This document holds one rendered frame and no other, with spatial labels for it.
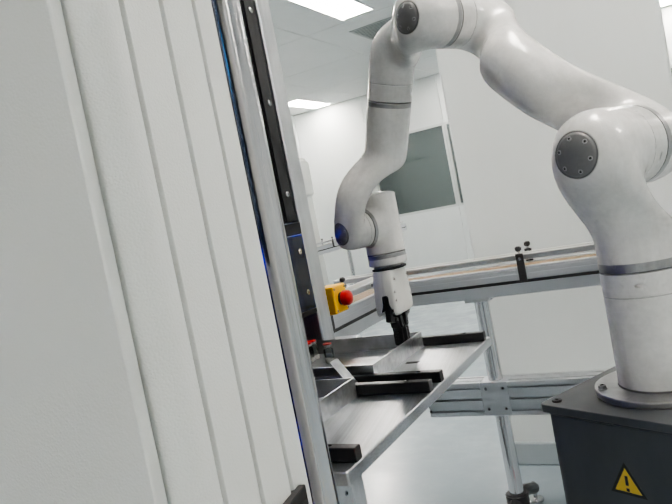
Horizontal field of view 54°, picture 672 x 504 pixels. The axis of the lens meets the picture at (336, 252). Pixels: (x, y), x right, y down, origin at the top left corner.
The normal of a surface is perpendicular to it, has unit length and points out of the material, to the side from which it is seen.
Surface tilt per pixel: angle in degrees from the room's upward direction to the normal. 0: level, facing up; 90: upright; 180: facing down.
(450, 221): 90
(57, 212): 90
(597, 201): 127
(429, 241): 90
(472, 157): 90
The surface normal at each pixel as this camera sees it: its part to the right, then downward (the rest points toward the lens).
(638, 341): -0.67, 0.17
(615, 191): -0.32, 0.72
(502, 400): -0.47, 0.14
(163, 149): 0.93, -0.16
